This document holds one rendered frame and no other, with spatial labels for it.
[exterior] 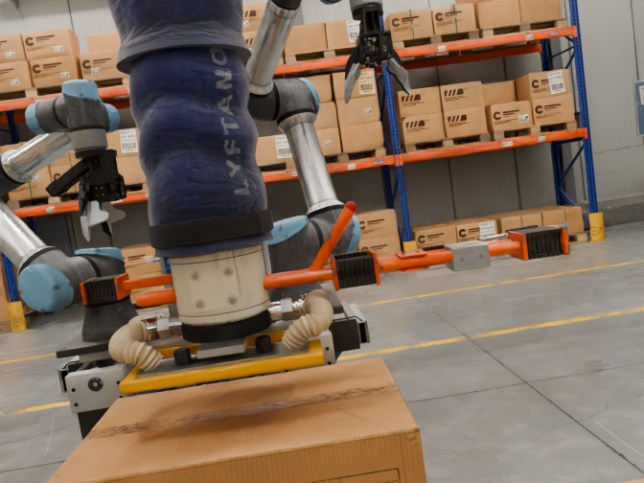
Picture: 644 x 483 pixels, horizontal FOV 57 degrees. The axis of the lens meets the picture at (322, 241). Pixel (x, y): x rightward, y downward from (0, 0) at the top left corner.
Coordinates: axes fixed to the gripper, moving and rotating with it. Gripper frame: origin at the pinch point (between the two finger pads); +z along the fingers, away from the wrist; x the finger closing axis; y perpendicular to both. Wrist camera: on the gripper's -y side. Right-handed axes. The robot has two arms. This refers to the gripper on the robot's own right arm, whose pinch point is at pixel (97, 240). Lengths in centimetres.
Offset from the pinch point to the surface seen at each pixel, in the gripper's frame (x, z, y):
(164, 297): -28.9, 10.9, 20.0
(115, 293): -3.0, 12.3, 2.8
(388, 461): -45, 40, 55
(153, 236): -32.5, -0.5, 20.8
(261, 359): -39, 22, 37
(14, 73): 668, -206, -298
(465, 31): 685, -185, 303
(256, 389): -14.8, 35.1, 32.1
